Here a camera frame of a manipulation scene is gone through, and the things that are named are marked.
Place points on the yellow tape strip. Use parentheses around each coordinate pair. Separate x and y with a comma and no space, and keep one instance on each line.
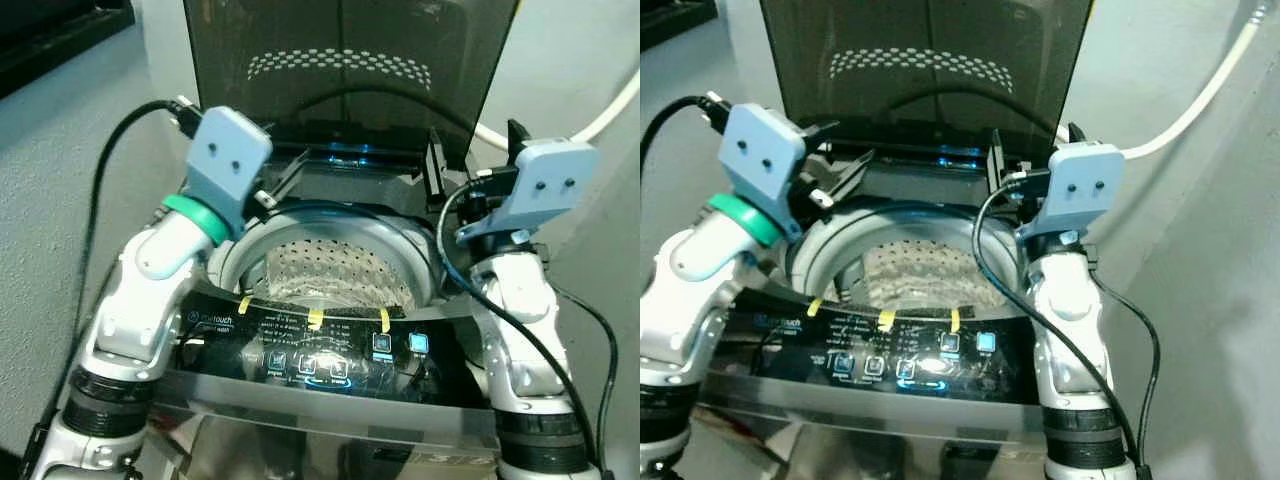
(385,318)
(815,306)
(886,318)
(316,318)
(244,304)
(955,318)

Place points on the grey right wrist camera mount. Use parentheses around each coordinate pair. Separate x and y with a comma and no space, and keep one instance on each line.
(550,180)
(1085,185)

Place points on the grey top-load washing machine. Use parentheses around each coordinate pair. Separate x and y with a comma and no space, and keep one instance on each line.
(330,420)
(900,420)

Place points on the tinted washer lid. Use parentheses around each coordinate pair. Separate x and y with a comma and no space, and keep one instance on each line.
(920,40)
(340,40)

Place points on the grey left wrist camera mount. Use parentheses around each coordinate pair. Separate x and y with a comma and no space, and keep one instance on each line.
(225,150)
(765,150)

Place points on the perforated steel washer drum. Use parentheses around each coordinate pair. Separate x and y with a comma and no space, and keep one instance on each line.
(900,272)
(330,275)

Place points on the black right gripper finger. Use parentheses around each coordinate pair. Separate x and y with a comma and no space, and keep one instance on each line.
(996,160)
(435,165)
(518,145)
(1076,133)

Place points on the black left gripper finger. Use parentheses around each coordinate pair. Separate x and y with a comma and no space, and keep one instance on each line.
(845,176)
(820,132)
(290,172)
(269,127)

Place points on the black washer control panel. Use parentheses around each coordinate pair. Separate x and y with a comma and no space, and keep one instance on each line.
(350,355)
(900,352)

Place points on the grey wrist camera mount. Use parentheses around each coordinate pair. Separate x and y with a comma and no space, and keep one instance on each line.
(1085,185)
(225,150)
(765,150)
(550,180)

